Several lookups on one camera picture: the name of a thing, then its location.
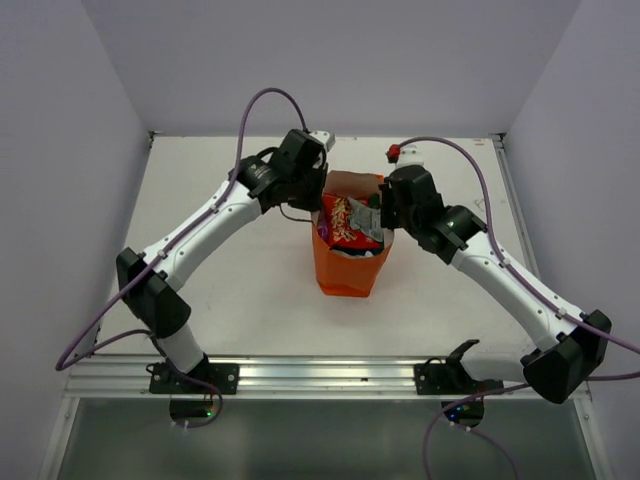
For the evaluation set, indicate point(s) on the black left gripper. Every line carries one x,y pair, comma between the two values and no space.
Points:
313,203

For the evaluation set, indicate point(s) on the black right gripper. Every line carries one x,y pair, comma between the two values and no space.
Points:
387,220

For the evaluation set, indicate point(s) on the silver grey snack packet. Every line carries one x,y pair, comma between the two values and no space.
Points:
366,220

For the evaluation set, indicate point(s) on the red snack packet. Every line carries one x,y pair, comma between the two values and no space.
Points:
333,228

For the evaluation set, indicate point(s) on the light blue snack packet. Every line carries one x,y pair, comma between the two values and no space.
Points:
354,253

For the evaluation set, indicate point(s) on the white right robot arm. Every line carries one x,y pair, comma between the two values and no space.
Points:
569,344

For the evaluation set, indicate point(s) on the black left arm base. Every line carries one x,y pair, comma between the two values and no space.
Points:
165,379

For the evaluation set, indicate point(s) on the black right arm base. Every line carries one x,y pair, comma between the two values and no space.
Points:
446,375

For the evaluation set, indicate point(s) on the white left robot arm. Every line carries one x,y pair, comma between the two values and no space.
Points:
150,281

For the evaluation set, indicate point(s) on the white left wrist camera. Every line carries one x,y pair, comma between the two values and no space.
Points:
326,138

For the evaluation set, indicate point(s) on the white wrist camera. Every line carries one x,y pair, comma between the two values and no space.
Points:
326,138
407,161

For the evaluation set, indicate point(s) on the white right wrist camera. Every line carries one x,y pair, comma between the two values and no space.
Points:
407,161

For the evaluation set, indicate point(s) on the aluminium table edge rail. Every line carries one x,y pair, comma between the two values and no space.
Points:
498,140

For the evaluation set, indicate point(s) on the aluminium front mounting rail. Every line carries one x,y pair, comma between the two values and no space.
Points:
267,377

